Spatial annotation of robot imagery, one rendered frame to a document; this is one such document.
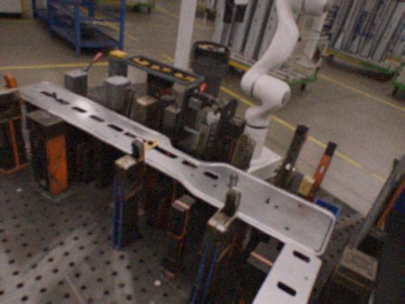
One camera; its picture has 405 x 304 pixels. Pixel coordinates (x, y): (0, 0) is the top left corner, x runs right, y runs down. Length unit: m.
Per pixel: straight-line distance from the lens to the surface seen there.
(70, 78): 1.62
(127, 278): 1.13
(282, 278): 0.83
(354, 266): 0.87
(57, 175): 1.37
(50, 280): 1.15
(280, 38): 1.46
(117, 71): 1.64
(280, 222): 0.97
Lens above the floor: 1.60
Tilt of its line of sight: 30 degrees down
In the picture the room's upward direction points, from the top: 11 degrees clockwise
